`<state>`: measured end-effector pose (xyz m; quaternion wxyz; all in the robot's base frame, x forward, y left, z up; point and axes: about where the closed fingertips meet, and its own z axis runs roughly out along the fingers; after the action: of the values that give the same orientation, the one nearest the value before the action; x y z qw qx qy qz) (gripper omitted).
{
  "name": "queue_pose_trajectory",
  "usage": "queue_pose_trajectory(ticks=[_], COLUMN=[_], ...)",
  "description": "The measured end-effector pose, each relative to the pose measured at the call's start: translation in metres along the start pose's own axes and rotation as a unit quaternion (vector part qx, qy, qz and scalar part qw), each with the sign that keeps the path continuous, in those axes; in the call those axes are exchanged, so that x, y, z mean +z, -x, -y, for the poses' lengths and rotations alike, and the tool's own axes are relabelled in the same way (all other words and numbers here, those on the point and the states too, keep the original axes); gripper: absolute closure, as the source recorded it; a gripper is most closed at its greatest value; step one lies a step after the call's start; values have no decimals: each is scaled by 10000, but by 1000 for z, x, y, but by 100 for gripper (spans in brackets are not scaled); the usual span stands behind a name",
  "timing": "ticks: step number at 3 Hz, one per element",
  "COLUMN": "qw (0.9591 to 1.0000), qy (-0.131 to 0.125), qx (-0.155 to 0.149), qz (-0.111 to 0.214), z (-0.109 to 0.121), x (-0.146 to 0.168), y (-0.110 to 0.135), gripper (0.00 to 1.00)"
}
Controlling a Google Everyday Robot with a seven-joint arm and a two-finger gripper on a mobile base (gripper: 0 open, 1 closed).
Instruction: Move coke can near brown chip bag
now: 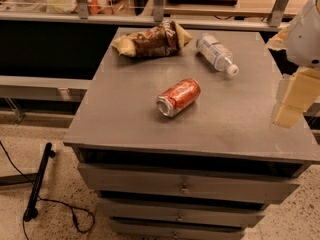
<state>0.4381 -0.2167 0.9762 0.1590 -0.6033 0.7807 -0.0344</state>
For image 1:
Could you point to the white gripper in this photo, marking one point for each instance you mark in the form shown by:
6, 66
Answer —
305, 40

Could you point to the red coke can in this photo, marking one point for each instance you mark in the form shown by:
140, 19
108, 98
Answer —
178, 97

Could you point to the brown chip bag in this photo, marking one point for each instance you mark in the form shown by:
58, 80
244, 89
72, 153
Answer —
160, 41

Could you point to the clear plastic water bottle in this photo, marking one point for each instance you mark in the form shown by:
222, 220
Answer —
216, 54

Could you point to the top cabinet drawer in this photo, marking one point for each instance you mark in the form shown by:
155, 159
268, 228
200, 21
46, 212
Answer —
187, 183

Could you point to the cabinet drawer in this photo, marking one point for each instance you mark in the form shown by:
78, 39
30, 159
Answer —
181, 213
175, 231
187, 183

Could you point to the grey drawer cabinet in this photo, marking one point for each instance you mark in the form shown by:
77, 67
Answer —
227, 129

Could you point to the grey metal railing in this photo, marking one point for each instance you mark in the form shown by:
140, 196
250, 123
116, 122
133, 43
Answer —
139, 13

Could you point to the middle cabinet drawer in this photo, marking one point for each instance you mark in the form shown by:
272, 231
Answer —
181, 213

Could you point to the bottom cabinet drawer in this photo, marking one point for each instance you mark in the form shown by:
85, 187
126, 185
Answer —
175, 231

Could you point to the black floor stand bar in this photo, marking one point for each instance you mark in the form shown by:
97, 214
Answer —
31, 211

